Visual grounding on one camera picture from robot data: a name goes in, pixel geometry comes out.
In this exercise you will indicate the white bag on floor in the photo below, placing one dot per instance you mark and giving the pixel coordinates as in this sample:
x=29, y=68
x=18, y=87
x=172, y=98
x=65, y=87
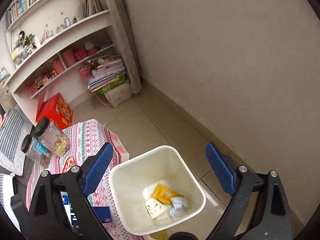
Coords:
x=118, y=95

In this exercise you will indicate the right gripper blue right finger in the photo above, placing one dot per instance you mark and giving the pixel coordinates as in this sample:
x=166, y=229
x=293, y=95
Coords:
x=223, y=167

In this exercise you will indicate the clear jar with walnuts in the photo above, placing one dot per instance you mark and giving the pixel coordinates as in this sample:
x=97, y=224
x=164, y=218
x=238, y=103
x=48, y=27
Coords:
x=36, y=151

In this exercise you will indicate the pink plastic basket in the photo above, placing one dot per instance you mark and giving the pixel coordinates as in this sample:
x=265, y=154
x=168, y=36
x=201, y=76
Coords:
x=85, y=72

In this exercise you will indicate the white plastic trash bin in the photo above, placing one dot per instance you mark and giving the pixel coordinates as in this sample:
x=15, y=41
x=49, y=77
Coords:
x=133, y=182

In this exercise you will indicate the patterned pink tablecloth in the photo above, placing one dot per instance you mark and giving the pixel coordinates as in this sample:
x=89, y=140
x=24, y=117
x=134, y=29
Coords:
x=86, y=139

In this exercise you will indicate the yellow snack wrapper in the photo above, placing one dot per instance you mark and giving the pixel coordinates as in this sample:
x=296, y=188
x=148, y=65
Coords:
x=164, y=194

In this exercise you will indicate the red gift box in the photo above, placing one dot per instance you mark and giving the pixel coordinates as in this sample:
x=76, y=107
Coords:
x=57, y=110

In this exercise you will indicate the small potted plant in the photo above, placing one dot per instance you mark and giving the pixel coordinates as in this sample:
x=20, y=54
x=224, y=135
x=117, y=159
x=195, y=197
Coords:
x=29, y=41

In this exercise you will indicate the white bookshelf unit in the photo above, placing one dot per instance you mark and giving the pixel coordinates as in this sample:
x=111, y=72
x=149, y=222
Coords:
x=114, y=21

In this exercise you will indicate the white printed paper packet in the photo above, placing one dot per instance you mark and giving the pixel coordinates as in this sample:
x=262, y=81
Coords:
x=155, y=208

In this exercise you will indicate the striped quilted sofa cover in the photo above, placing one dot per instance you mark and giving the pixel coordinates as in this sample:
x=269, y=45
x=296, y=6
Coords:
x=14, y=130

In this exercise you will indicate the white tissue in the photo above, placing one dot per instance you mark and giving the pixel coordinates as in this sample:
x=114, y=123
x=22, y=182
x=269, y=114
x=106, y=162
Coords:
x=179, y=203

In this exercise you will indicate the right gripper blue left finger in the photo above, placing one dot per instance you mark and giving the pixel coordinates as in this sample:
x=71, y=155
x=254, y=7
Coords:
x=94, y=168

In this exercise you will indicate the blue biscuit box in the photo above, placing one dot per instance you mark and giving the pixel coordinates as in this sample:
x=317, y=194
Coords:
x=103, y=212

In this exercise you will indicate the pink storage bucket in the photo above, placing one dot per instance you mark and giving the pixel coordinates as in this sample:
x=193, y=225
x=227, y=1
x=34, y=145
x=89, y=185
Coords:
x=69, y=58
x=58, y=67

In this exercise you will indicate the red snack bag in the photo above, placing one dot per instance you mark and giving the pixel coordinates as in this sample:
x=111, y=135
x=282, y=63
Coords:
x=69, y=163

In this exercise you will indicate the clear jar with pistachios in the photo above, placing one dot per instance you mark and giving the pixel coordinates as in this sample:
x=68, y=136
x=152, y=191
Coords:
x=52, y=137

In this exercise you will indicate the stack of books and papers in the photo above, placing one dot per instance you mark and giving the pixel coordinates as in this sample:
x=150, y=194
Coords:
x=104, y=70

